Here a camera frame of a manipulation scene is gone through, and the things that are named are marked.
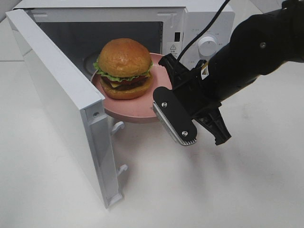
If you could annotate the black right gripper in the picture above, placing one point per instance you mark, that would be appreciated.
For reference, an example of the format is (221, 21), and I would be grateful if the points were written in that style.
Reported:
(187, 87)

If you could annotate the pink round plate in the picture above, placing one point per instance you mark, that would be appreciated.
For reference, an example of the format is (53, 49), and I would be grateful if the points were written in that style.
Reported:
(138, 110)

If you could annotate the burger with lettuce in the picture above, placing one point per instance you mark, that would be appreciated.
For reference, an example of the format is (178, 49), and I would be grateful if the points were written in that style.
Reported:
(123, 66)

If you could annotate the white microwave door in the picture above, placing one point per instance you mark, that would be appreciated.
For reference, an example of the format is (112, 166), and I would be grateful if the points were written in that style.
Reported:
(74, 105)

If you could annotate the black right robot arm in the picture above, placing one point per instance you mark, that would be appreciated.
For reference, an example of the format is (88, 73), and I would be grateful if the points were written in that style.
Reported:
(258, 46)

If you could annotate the upper white power knob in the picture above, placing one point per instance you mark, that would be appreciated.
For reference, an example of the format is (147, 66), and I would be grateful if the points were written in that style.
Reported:
(207, 46)

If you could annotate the white warning label sticker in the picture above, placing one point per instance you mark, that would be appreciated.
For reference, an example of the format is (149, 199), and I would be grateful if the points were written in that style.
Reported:
(173, 48)

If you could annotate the white microwave oven body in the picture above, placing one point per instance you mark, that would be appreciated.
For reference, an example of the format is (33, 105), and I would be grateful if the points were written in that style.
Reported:
(55, 36)

